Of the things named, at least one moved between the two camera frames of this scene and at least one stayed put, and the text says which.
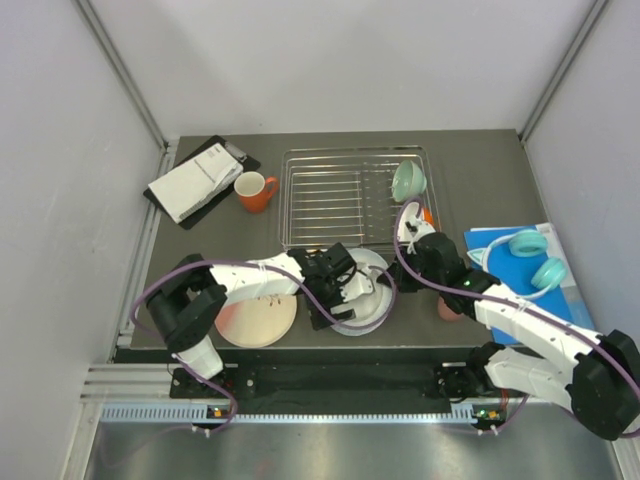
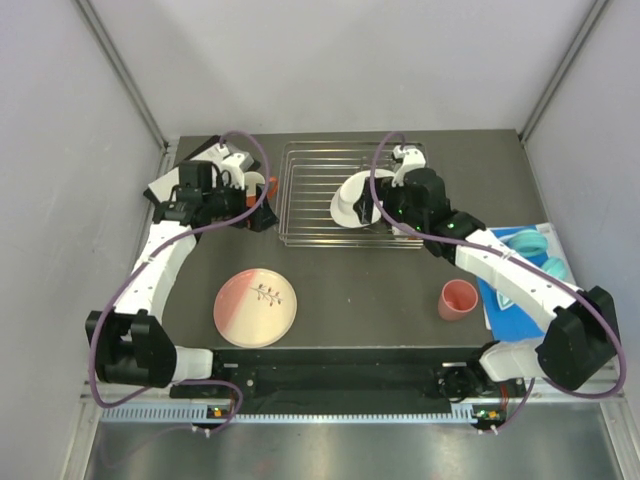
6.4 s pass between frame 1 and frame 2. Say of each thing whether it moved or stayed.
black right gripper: moved
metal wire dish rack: stayed
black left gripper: moved
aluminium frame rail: stayed
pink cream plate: stayed
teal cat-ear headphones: stayed
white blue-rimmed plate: moved
